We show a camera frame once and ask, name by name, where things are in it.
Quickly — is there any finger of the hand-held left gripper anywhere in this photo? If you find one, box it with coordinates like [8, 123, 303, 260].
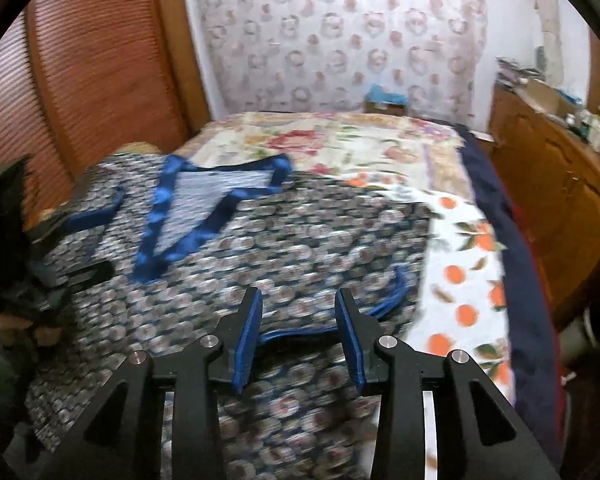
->
[55, 262, 115, 288]

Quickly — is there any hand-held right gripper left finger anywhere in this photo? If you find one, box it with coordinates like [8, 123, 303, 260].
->
[37, 286, 265, 480]

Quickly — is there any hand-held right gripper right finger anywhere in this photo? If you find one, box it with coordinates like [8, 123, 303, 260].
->
[334, 287, 563, 480]

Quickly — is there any navy patterned satin garment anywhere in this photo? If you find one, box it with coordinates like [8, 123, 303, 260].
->
[22, 152, 433, 480]

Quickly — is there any orange fruit print bedsheet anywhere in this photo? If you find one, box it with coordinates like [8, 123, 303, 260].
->
[345, 172, 516, 466]

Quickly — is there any olive patterned pillow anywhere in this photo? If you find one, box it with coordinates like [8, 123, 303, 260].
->
[112, 141, 163, 157]

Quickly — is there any wooden louvered wardrobe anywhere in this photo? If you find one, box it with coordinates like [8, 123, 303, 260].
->
[0, 0, 211, 281]

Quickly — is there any navy blue blanket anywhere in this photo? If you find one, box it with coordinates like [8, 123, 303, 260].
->
[450, 122, 563, 471]

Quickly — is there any floral plush blanket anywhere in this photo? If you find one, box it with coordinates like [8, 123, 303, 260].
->
[175, 110, 468, 196]

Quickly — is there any blue item by curtain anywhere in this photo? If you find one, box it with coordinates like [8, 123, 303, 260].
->
[365, 84, 411, 107]

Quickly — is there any wooden sideboard cabinet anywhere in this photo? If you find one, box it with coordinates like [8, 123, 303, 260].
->
[487, 82, 600, 321]

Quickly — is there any open cardboard box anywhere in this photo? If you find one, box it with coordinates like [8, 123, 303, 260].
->
[517, 77, 581, 116]

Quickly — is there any pile of folded fabrics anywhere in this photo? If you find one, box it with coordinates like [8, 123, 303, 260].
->
[495, 55, 546, 86]

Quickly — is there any group of small toiletry bottles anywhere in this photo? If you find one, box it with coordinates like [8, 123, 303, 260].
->
[565, 110, 600, 148]

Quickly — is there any ring pattern curtain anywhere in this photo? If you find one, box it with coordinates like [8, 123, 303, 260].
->
[182, 0, 491, 121]

